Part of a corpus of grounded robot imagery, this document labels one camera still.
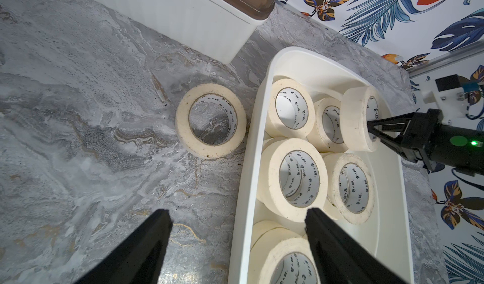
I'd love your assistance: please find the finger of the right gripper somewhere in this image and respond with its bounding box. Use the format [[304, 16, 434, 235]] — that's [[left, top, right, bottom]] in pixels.
[[372, 130, 408, 159], [367, 112, 415, 133]]

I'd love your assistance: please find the cream masking tape roll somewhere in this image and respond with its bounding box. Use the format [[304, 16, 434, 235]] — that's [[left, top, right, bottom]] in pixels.
[[306, 97, 348, 153], [175, 84, 247, 159], [340, 86, 381, 152], [247, 220, 320, 284], [257, 137, 328, 223], [265, 78, 316, 139], [321, 153, 376, 225]]

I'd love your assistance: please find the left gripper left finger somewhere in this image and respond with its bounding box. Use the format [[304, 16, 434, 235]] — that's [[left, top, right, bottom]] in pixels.
[[76, 209, 173, 283]]

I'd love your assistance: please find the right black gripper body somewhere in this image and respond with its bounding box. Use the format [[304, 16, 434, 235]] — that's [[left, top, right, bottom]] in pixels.
[[400, 109, 483, 176]]

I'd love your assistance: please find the brown lidded storage case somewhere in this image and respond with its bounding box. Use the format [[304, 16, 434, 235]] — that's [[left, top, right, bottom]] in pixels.
[[95, 0, 276, 64]]

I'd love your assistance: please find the white plastic storage tray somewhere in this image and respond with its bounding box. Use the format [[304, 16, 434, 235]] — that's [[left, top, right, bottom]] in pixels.
[[228, 47, 414, 283]]

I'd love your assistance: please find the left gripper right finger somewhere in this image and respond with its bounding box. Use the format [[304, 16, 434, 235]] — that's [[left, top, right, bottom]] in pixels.
[[305, 208, 405, 283]]

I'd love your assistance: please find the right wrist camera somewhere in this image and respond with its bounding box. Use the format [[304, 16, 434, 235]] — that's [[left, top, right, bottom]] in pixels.
[[421, 74, 483, 125]]

